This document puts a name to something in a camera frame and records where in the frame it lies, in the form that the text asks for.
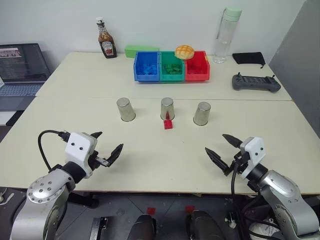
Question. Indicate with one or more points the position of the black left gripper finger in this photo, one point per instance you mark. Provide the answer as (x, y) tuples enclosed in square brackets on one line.
[(114, 154), (97, 134)]

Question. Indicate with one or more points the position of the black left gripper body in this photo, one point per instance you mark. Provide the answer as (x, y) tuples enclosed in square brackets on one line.
[(94, 162)]

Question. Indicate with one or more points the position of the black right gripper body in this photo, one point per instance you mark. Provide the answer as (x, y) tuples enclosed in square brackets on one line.
[(239, 162)]

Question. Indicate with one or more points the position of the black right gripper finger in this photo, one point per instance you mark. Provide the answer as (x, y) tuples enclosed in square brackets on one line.
[(217, 160), (233, 141)]

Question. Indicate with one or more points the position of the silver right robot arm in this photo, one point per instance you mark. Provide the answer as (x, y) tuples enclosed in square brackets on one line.
[(283, 191)]

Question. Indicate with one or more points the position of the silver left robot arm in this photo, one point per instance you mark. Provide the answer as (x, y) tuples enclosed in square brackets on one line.
[(40, 190)]

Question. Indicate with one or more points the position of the steel cup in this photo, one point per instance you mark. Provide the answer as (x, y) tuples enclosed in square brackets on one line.
[(202, 113), (126, 110), (167, 106)]

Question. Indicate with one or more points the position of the black table leg foot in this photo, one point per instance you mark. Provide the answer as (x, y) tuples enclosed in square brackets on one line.
[(83, 200)]

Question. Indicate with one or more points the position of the red toy brick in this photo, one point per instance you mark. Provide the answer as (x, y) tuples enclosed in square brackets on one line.
[(168, 125)]

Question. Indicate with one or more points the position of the grey handheld controller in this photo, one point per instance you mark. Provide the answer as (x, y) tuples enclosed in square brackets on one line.
[(255, 83)]

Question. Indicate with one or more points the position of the red floor tape square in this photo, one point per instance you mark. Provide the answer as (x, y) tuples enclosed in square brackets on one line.
[(151, 210)]

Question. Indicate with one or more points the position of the red plastic bin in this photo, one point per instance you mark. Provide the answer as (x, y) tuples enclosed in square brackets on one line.
[(197, 77)]

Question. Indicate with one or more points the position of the blue plastic bin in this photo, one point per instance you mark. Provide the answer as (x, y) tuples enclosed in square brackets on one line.
[(146, 78)]

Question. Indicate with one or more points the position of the dark rounded shape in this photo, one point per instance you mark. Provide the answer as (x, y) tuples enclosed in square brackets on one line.
[(142, 227)]

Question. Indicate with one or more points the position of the blue toy bricks pile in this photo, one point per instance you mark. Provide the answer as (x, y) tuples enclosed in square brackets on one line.
[(149, 69)]

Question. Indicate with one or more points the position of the black fabric pouch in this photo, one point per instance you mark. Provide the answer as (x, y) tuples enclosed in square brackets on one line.
[(247, 58)]

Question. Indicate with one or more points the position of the green plastic bin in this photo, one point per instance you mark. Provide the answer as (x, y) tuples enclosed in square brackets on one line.
[(172, 78)]

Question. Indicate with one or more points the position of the ketchup bottle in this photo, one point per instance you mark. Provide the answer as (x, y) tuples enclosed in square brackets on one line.
[(107, 42)]

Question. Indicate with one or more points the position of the green rectangular block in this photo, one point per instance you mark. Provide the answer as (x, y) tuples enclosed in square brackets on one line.
[(135, 50)]

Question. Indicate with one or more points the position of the green toy bricks pile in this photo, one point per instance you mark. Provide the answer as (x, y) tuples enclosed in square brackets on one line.
[(172, 68)]

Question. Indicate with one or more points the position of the golden bread bun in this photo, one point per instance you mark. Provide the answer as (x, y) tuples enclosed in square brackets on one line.
[(185, 52)]

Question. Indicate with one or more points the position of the clear green-lidded water bottle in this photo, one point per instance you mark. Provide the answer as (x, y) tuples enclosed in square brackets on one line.
[(223, 40)]

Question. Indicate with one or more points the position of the grey partition panel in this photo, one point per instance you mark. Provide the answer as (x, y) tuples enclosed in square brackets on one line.
[(300, 62)]

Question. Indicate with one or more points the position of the open grey laptop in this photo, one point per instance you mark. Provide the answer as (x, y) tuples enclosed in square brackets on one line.
[(20, 65)]

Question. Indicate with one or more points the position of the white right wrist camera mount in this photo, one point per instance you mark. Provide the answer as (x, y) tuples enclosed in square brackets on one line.
[(255, 152)]

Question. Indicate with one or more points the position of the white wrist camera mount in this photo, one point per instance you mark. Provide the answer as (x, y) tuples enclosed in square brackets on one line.
[(255, 152), (78, 147)]

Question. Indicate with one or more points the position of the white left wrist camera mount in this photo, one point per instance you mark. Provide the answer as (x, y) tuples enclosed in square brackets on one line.
[(78, 147)]

